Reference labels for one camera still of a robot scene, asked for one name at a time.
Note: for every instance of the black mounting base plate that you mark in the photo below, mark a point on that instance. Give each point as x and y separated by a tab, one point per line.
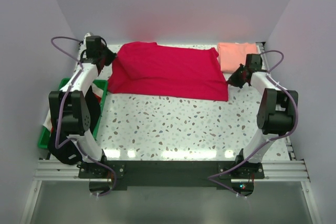
245	187

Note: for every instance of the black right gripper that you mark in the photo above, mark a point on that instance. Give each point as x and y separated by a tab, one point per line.
233	80

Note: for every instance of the folded salmon pink t-shirt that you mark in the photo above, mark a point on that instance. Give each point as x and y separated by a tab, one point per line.
231	55

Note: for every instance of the aluminium frame rail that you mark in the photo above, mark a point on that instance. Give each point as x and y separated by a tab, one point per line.
272	171

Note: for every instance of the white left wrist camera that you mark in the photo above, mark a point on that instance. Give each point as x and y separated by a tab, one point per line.
87	35

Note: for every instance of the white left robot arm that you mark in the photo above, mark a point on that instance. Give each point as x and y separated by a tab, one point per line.
82	79

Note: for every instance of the crimson red t-shirt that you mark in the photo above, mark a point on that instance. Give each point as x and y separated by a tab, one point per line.
151	69

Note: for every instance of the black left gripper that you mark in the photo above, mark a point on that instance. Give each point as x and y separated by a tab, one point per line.
111	55

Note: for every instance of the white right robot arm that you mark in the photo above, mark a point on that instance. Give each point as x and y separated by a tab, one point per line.
277	116

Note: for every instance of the black t-shirt with logo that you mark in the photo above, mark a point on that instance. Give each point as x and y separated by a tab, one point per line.
74	116

